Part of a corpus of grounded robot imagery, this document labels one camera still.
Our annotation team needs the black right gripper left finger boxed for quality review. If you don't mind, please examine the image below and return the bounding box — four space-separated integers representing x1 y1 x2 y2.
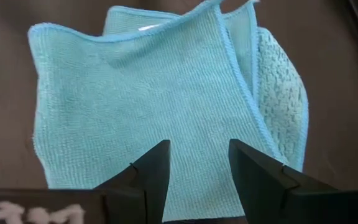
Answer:
0 139 172 224

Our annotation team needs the teal microfiber towel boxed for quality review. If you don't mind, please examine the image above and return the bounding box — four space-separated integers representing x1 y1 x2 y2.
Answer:
26 0 310 223

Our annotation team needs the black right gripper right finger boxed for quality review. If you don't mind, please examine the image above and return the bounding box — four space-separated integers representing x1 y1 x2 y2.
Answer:
227 138 358 224

